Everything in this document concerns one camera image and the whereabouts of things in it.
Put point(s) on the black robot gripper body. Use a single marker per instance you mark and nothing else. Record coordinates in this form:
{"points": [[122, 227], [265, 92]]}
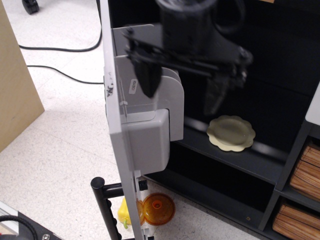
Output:
{"points": [[189, 39]]}

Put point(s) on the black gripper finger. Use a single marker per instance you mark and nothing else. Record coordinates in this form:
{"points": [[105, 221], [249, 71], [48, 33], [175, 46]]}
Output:
{"points": [[148, 75], [215, 93]]}

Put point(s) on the grey toy fridge door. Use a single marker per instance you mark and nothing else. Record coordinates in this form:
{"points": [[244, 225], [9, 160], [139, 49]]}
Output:
{"points": [[141, 128]]}

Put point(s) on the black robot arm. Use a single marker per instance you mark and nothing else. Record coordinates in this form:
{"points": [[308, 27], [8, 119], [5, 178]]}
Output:
{"points": [[190, 40]]}

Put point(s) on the dark grey fridge cabinet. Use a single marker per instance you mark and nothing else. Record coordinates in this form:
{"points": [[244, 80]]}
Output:
{"points": [[247, 187]]}

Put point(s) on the cream scalloped plate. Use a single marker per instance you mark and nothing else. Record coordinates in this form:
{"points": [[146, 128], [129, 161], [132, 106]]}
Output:
{"points": [[231, 133]]}

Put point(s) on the white countertop edge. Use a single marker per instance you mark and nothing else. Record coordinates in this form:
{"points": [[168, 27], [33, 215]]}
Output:
{"points": [[313, 112]]}

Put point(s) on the upper wicker basket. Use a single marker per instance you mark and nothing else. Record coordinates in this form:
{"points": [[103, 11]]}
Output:
{"points": [[306, 174]]}

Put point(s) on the wicker basket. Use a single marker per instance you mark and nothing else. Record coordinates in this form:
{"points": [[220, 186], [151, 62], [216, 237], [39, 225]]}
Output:
{"points": [[296, 224], [306, 174]]}

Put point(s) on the brown wooden board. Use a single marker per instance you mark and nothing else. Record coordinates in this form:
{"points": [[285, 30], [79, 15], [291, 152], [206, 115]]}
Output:
{"points": [[20, 104]]}

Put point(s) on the orange translucent plastic lid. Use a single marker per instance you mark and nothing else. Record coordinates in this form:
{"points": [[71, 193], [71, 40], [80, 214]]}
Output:
{"points": [[156, 209]]}

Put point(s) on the black caster wheel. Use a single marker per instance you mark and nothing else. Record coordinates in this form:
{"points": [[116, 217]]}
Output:
{"points": [[30, 6]]}

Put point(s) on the yellow toy bell pepper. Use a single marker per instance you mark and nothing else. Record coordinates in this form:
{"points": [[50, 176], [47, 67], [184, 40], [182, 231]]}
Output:
{"points": [[123, 214]]}

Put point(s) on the lower wicker basket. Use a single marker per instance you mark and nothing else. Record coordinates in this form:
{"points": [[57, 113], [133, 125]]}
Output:
{"points": [[296, 224]]}

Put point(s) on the black fridge door handle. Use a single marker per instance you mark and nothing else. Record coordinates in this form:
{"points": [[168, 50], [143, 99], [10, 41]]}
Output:
{"points": [[103, 193]]}

